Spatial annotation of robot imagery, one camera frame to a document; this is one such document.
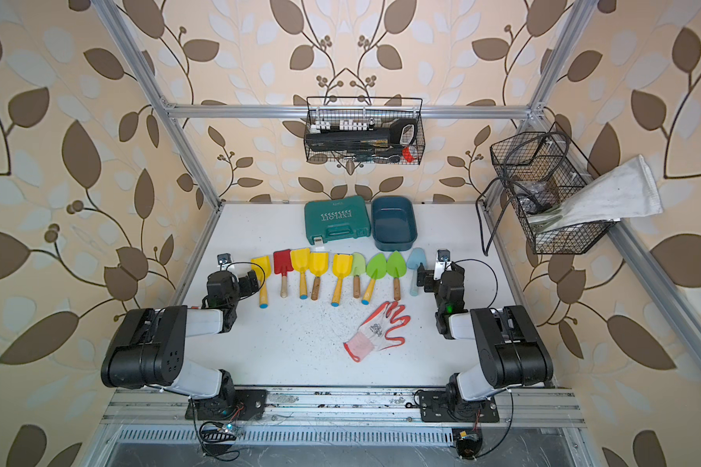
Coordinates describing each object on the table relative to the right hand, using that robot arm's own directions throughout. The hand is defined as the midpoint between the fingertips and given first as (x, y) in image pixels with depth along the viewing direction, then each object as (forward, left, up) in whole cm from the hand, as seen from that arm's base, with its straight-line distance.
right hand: (438, 263), depth 93 cm
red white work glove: (-19, +22, -7) cm, 30 cm away
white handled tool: (+8, +5, -9) cm, 13 cm away
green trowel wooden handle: (+4, +13, -8) cm, 16 cm away
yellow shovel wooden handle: (+6, +40, -7) cm, 41 cm away
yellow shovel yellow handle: (+7, +47, -7) cm, 48 cm away
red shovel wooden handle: (+6, +53, -7) cm, 54 cm away
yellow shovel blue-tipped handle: (+5, +60, -7) cm, 61 cm away
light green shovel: (+3, +26, -6) cm, 27 cm away
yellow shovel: (+5, +32, -8) cm, 33 cm away
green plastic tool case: (+23, +34, -2) cm, 41 cm away
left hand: (+1, +65, -1) cm, 65 cm away
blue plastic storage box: (+24, +12, -8) cm, 28 cm away
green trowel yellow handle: (+4, +20, -8) cm, 22 cm away
